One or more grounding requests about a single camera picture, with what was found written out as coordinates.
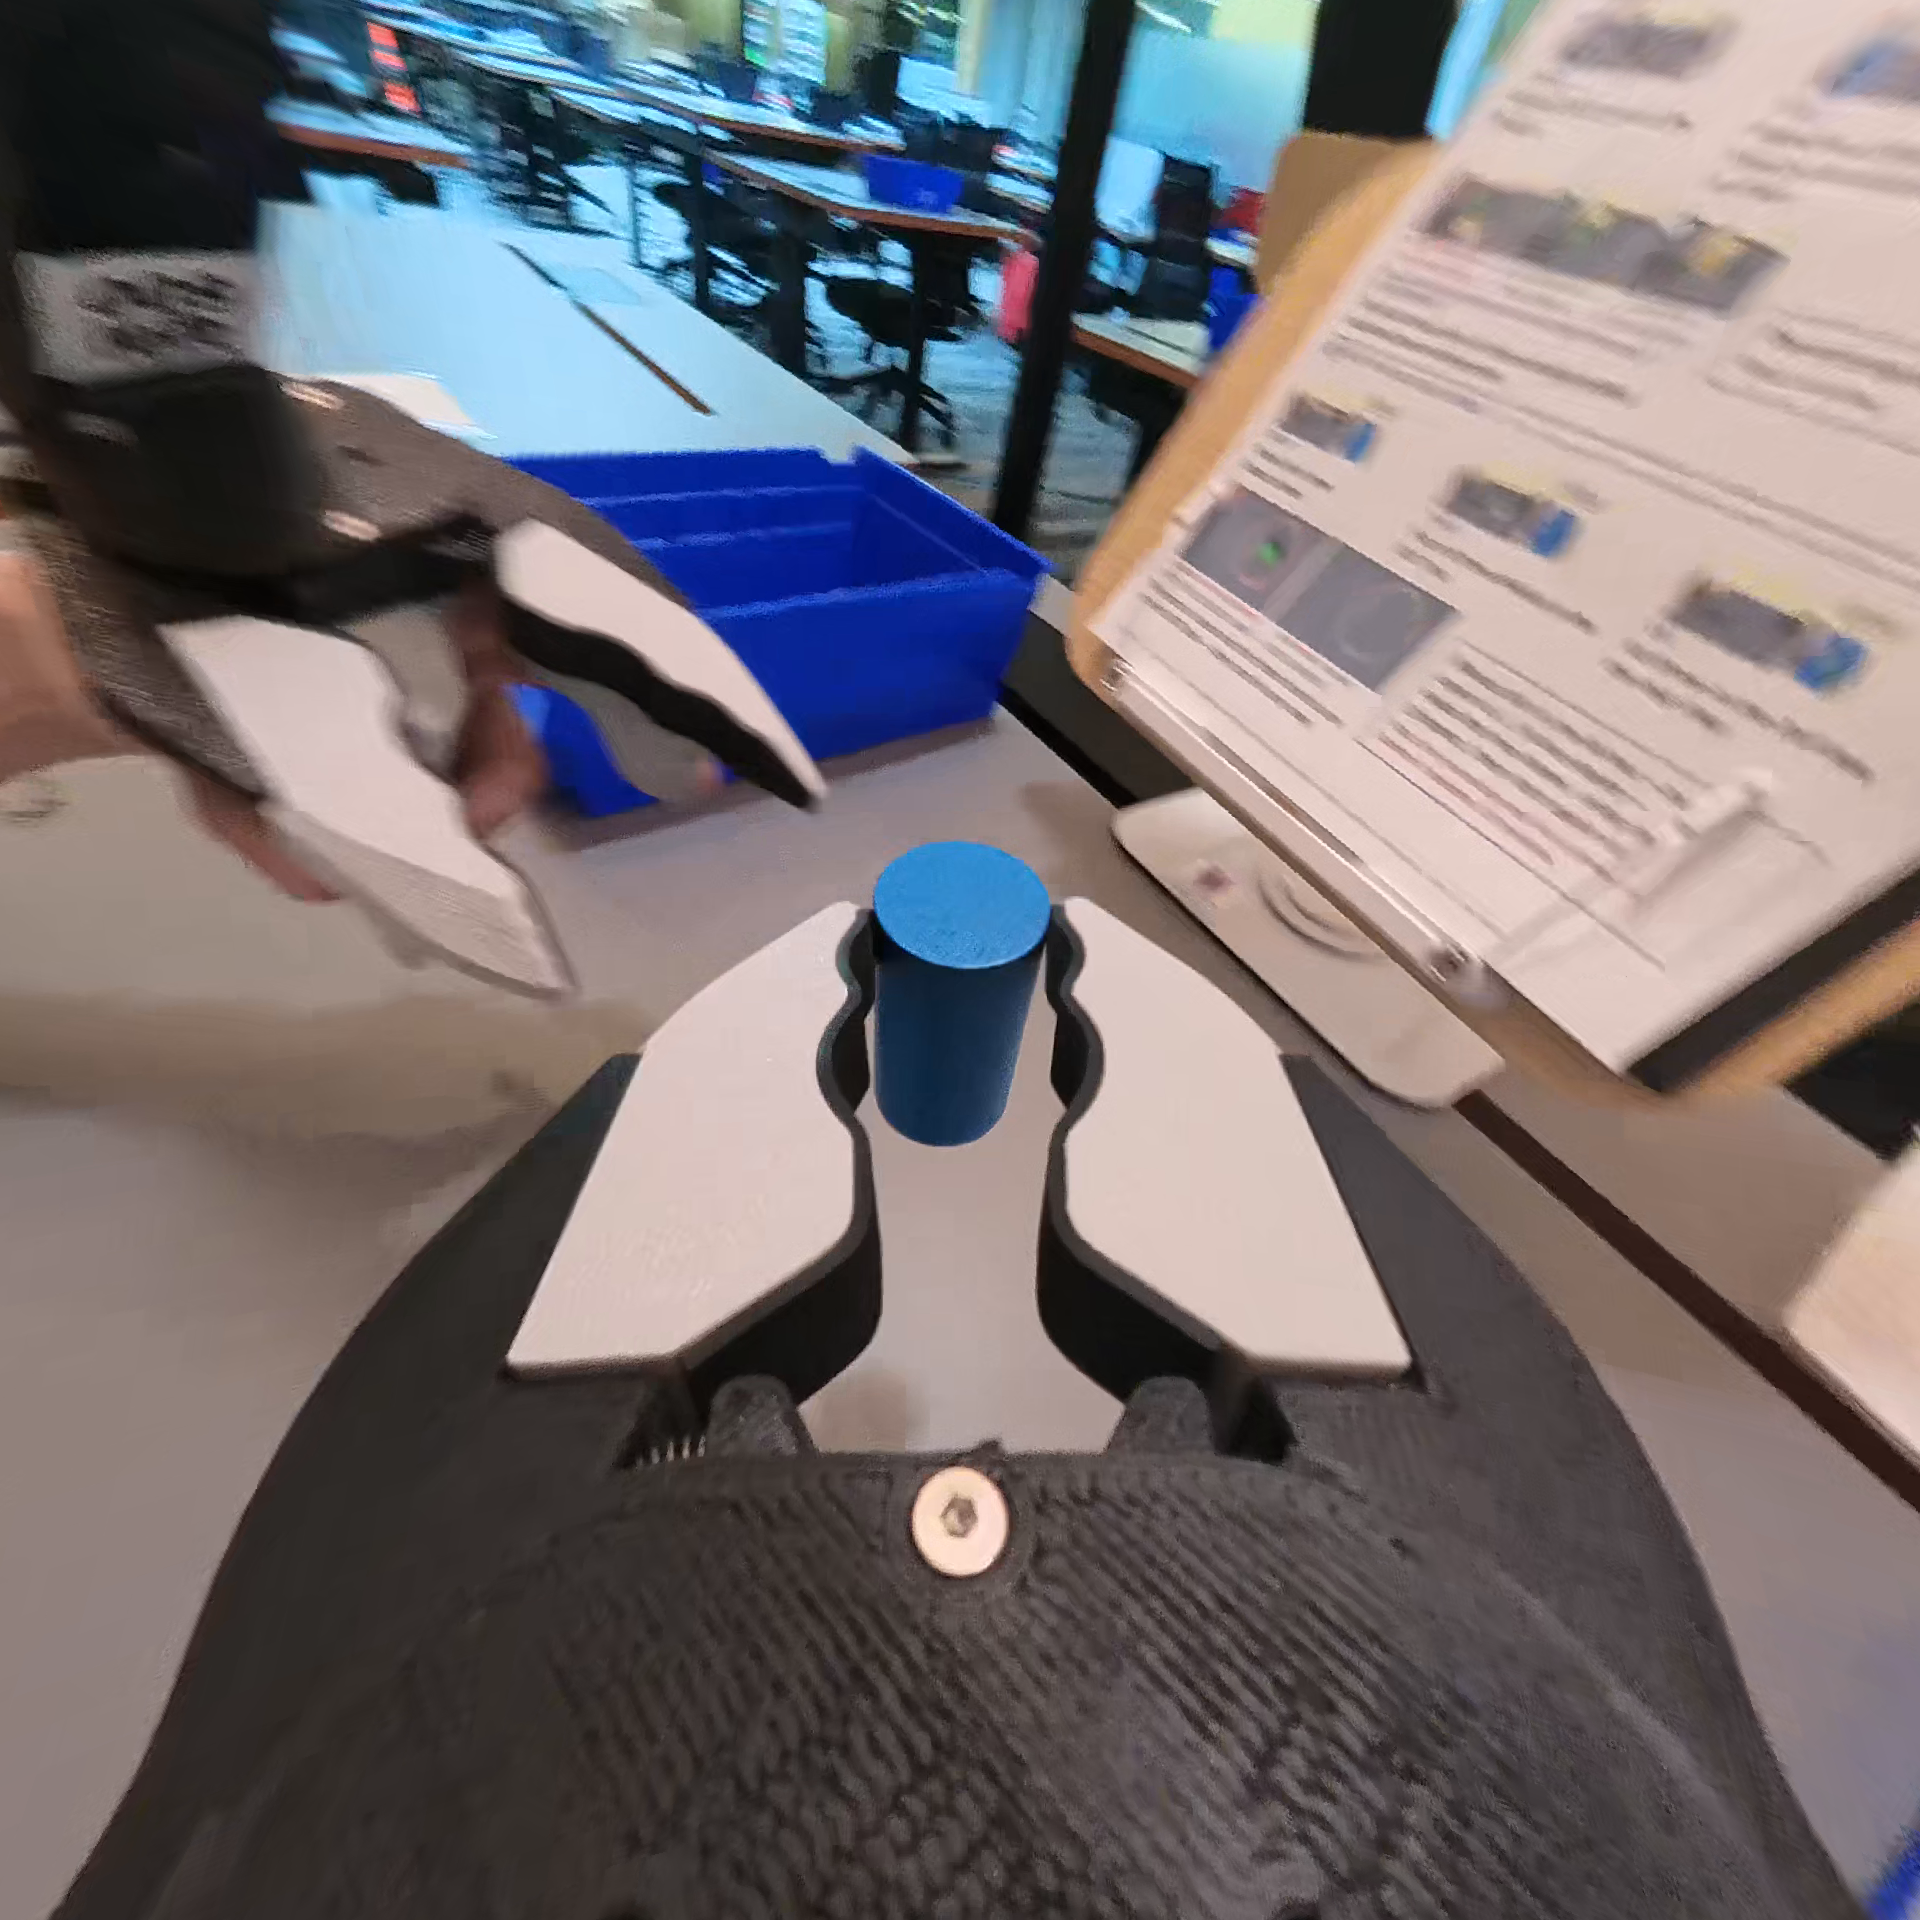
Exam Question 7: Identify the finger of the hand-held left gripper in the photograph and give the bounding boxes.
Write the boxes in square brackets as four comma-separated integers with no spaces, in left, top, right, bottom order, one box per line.
[487,517,829,811]
[157,614,578,999]

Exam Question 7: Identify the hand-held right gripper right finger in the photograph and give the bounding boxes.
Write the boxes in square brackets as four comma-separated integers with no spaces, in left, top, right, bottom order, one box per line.
[1034,897,1417,1420]

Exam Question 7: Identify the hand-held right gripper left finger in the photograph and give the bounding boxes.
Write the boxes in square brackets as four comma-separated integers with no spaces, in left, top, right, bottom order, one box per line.
[505,901,889,1413]

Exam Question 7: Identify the blue wooden cylinder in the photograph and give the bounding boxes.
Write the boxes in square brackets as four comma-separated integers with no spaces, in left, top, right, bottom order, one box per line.
[871,844,1050,1150]

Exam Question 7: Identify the person's left hand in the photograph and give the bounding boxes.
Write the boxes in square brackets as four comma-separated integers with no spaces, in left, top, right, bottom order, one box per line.
[0,551,549,903]

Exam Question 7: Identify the blue divided plastic bin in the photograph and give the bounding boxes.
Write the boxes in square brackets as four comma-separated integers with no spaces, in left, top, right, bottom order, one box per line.
[503,446,1050,818]

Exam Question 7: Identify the white stand base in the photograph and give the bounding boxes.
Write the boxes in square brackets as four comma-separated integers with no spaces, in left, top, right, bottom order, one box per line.
[1113,791,1505,1108]

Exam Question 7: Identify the white long desk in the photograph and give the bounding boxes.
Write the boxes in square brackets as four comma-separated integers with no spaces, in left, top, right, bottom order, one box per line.
[255,202,917,467]

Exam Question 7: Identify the black office chair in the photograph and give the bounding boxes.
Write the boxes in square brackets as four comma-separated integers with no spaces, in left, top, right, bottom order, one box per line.
[822,223,962,437]

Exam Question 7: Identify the wooden edged desk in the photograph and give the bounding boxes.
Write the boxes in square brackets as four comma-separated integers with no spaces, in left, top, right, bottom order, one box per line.
[1072,311,1214,395]
[702,142,1037,347]

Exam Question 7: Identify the black pole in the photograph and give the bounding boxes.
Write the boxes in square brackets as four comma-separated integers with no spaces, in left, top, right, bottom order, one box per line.
[991,0,1143,535]

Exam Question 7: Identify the wooden display board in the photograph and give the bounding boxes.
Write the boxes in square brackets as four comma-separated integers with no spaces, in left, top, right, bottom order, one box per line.
[1066,132,1920,1097]

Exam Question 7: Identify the printed instruction sheet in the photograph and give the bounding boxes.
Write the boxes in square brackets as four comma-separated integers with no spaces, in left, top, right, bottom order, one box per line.
[1087,0,1920,1074]

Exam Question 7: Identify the black partition panel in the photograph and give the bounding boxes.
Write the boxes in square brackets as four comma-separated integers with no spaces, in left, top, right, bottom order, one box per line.
[1303,0,1465,138]

